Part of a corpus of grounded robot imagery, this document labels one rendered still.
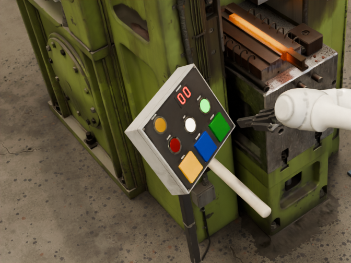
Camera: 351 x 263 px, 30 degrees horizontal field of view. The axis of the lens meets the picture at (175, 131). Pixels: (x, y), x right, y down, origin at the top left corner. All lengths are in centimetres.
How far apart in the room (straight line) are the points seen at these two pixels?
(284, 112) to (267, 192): 120
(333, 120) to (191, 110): 58
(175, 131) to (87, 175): 154
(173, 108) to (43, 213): 154
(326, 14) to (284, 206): 89
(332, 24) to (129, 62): 89
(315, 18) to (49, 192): 167
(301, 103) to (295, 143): 107
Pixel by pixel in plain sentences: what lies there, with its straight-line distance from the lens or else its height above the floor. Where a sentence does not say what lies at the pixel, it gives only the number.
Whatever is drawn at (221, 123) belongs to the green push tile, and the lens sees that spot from 223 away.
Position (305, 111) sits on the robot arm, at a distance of 175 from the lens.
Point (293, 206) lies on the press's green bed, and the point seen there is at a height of 13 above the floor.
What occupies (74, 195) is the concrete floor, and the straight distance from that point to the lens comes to 350.
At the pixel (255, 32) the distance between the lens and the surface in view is 263.
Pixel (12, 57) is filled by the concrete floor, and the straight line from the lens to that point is 456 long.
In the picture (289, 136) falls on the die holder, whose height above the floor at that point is 61.
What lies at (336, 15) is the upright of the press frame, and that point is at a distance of 292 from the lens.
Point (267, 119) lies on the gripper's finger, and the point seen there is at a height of 113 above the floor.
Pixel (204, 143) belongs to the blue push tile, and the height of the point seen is 102.
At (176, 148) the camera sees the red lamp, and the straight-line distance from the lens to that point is 208.
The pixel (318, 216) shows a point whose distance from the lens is 324.
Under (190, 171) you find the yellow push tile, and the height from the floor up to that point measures 101.
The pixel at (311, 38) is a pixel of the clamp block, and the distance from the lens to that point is 264.
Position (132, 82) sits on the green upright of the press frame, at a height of 77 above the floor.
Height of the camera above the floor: 256
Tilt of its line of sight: 44 degrees down
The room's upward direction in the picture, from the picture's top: 10 degrees counter-clockwise
